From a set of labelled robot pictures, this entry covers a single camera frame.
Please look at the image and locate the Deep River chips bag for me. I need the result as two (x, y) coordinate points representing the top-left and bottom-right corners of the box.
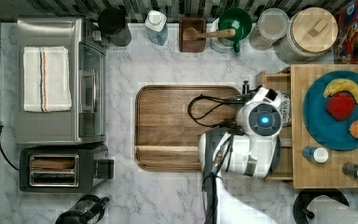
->
(281, 93), (291, 127)

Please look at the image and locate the white canister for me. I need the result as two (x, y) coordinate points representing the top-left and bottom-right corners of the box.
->
(209, 19), (232, 53)

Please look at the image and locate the clear glass bottle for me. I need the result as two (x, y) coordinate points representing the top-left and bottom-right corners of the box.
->
(145, 10), (168, 46)

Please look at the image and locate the blue plate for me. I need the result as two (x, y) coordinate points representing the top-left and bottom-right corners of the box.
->
(302, 70), (358, 151)

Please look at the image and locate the wooden spoon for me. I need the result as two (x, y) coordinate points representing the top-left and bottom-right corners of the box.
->
(183, 27), (236, 41)

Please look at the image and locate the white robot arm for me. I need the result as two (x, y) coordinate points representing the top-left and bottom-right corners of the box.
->
(198, 87), (283, 224)

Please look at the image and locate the glass jar wooden lid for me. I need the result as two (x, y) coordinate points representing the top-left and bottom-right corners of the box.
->
(274, 7), (338, 64)

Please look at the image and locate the black power cord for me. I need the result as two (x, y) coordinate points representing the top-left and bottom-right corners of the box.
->
(0, 124), (21, 172)

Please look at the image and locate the glass jar clear lid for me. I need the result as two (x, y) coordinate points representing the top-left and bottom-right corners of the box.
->
(249, 8), (289, 50)

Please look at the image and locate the dark wooden utensil holder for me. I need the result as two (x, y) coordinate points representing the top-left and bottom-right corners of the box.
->
(179, 17), (206, 53)

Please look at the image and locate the dark wooden cutting board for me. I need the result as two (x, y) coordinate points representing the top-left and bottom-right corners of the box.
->
(135, 85), (240, 172)

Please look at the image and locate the white striped towel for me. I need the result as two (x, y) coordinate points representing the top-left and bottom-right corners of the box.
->
(22, 46), (72, 113)

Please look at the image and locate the yellow banana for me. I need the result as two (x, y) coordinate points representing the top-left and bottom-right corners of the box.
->
(323, 78), (358, 104)

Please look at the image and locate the red apple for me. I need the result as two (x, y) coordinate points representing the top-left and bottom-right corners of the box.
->
(326, 92), (355, 120)

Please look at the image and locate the stainless steel toaster oven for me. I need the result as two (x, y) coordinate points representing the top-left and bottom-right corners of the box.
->
(17, 17), (105, 146)

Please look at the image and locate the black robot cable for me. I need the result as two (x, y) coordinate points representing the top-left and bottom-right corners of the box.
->
(187, 94), (246, 129)

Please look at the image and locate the dark pepper shaker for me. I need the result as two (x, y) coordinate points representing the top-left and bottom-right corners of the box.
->
(342, 162), (358, 179)

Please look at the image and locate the black slot toaster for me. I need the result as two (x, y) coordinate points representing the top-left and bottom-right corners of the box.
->
(20, 144), (115, 193)

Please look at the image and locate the light wooden drawer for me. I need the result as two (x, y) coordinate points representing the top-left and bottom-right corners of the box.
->
(256, 72), (293, 181)

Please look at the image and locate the blue salt shaker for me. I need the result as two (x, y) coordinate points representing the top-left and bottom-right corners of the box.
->
(302, 147), (329, 163)

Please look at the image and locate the Froot Loops cereal box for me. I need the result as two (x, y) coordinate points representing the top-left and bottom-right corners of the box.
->
(335, 0), (358, 64)

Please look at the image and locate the paper towel roll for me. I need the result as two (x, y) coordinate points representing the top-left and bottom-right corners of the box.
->
(293, 189), (358, 224)

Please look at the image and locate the bamboo drawer cabinet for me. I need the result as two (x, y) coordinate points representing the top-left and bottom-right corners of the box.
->
(290, 64), (358, 189)

